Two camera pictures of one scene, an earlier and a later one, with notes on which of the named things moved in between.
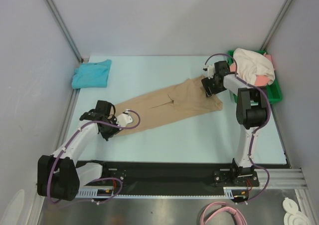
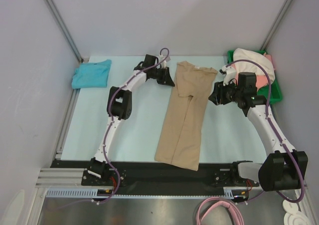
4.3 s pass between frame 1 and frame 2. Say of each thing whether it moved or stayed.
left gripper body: moved
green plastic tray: stayed
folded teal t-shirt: stayed
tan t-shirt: moved
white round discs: stayed
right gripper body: moved
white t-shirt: stayed
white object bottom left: stayed
